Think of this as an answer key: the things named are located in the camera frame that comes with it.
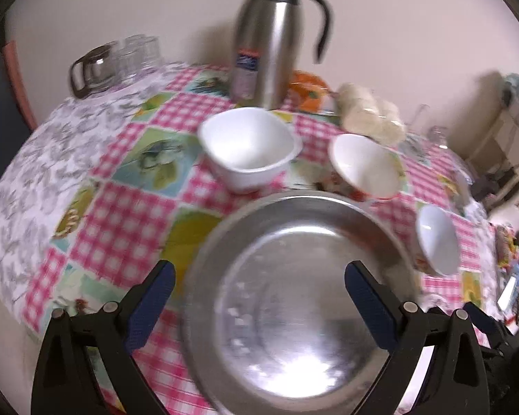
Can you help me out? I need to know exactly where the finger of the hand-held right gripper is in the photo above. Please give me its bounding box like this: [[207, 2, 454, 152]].
[[464, 302, 509, 350]]

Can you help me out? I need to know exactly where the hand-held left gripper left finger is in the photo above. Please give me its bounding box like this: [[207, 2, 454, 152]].
[[30, 259, 176, 415]]

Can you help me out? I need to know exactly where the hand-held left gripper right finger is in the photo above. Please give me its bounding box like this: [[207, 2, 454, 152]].
[[344, 260, 490, 415]]

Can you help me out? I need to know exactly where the large stainless steel plate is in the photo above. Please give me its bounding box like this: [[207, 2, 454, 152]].
[[181, 190, 420, 415]]

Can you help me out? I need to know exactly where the red-rimmed white bowl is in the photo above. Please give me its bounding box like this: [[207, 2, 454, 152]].
[[328, 133, 402, 202]]

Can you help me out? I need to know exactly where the colourful printed packet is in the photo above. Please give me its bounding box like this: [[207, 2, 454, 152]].
[[495, 224, 519, 271]]

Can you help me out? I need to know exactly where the pink checkered tablecloth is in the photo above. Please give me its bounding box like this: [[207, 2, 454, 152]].
[[24, 64, 502, 415]]

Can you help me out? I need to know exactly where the small floral white bowl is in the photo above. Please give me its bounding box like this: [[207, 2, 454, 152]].
[[415, 204, 460, 276]]

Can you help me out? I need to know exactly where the clear glass mug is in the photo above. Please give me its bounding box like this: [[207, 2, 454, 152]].
[[404, 104, 449, 156]]

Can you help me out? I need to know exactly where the grey floral tablecloth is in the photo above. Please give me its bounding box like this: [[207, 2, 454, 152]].
[[0, 66, 182, 312]]

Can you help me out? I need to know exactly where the white square bowl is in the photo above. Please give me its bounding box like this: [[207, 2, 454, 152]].
[[198, 107, 303, 194]]

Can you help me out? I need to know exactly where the bag of white buns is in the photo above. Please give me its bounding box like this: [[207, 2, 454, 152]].
[[336, 82, 407, 145]]

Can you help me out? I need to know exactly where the orange snack packet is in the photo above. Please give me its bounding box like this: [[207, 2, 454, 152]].
[[288, 70, 331, 111]]

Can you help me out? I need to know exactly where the clear drinking glass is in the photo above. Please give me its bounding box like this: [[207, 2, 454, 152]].
[[123, 35, 162, 76], [112, 45, 139, 84]]

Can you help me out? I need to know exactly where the stainless steel thermos jug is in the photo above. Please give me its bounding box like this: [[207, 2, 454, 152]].
[[228, 0, 333, 111]]

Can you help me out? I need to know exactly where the glass pot with black handle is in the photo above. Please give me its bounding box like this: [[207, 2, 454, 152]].
[[69, 42, 122, 100]]

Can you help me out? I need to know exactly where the red-brown wooden frame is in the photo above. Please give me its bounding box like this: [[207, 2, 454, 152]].
[[3, 41, 39, 131]]

